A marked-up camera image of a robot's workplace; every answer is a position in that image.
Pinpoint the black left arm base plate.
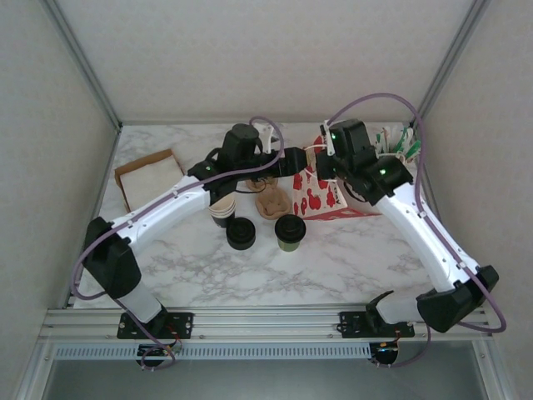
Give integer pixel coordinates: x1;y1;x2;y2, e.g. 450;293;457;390
117;311;195;339

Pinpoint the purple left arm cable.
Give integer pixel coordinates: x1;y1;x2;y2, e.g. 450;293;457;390
72;115;284;372

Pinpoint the brown cardboard napkin tray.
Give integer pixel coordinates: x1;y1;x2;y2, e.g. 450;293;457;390
114;148;187;213

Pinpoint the black lidded coffee cup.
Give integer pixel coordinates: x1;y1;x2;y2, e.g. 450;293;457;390
226;217;256;251

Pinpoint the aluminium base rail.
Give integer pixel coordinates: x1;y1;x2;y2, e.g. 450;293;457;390
39;306;495;345

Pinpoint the black plastic cup lid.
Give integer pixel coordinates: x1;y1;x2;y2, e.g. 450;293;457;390
274;213;308;243

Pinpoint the stack of paper cups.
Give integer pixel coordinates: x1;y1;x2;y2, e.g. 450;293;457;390
207;197;237;229

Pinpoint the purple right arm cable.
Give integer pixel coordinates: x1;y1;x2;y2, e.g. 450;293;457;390
322;92;507;370

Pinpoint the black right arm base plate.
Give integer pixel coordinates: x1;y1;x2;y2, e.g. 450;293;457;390
339;310;416;339

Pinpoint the aluminium table side rail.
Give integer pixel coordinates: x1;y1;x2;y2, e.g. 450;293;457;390
64;127;122;309

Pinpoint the brown pulp cup carrier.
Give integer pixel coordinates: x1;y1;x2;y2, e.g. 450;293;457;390
245;177;291;221

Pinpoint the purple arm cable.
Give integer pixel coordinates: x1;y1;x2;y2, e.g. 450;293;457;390
322;92;507;370
72;115;284;372

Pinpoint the red printed paper gift bag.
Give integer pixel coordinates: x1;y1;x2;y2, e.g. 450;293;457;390
291;143;383;221

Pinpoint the aluminium frame post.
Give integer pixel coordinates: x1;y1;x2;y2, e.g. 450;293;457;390
410;0;492;128
41;0;122;129

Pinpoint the white napkin stack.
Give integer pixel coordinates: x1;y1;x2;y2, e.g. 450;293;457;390
119;156;184;212

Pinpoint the white slotted cable duct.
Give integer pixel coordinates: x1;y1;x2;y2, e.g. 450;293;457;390
53;343;372;360

